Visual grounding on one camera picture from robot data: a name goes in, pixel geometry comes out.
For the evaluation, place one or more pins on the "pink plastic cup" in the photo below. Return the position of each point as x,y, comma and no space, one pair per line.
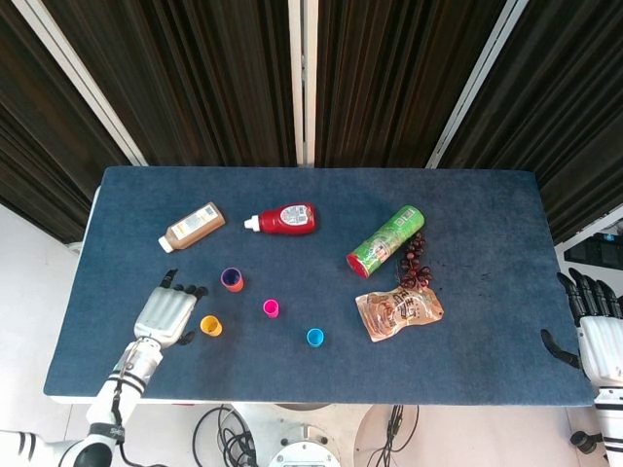
271,309

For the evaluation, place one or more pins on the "orange plastic cup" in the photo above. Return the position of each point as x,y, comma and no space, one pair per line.
236,288

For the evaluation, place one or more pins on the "blue table cloth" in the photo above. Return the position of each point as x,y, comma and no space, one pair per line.
311,370

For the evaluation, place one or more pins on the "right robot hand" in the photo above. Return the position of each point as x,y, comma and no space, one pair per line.
603,345

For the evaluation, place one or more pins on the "blue plastic cup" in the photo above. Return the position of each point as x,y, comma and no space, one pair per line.
315,337

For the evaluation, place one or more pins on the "white screen frame post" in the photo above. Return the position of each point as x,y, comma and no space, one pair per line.
303,82
78,78
479,80

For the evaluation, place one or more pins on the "purple plastic cup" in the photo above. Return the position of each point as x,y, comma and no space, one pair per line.
230,277

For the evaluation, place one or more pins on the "yellow plastic cup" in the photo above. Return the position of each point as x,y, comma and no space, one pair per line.
211,325

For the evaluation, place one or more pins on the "black equipment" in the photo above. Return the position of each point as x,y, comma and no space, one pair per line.
598,252

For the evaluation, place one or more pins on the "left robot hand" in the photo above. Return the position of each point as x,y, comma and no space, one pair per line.
163,316

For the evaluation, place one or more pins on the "brown juice bottle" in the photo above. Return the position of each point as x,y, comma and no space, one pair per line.
192,227

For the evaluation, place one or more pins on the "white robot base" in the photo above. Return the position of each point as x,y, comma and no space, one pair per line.
304,452

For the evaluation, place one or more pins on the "orange peanut snack pouch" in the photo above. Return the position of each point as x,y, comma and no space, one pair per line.
396,313

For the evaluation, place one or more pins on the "round beige base plate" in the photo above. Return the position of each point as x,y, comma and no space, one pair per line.
364,433

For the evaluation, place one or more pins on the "green chips can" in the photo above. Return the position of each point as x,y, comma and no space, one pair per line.
387,240

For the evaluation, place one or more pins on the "dark red grape bunch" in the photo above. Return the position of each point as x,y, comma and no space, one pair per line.
414,270

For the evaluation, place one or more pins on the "red ketchup bottle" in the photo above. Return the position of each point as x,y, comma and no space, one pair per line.
287,220

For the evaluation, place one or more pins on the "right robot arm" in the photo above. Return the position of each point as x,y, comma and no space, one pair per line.
611,423

